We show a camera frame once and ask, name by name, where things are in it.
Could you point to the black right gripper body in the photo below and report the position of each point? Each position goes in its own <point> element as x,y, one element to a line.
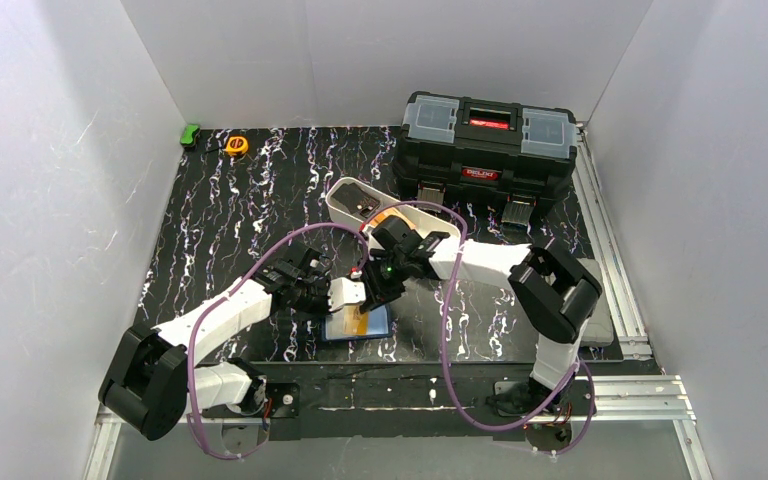
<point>379,291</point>

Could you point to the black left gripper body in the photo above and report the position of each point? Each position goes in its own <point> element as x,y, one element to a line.
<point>317,294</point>

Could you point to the blue leather card holder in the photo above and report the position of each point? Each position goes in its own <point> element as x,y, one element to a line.
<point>380,326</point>

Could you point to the white oblong plastic tray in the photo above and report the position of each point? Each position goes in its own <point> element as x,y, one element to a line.
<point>425,222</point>

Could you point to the orange card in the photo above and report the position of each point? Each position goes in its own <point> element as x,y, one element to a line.
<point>391,213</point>

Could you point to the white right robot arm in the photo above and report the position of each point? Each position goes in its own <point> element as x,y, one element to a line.
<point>557,293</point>

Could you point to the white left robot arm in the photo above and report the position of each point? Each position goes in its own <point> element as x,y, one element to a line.
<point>156,372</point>

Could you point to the black card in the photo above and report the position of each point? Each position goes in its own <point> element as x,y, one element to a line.
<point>357,201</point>

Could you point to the black marbled table mat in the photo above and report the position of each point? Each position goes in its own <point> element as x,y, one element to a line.
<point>224,212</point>

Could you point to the black plastic toolbox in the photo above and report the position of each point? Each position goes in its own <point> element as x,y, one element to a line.
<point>515,158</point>

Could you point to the yellow tape measure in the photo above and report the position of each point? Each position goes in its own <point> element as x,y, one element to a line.
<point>236,146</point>

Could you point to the green small object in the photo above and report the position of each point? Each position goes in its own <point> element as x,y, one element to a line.
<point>189,135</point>

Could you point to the grey pad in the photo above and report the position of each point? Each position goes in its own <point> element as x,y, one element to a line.
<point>599,331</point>

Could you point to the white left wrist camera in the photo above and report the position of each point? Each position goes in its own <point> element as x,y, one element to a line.
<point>344,292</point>

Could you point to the aluminium frame rail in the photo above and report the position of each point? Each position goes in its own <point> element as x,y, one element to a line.
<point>409,399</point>

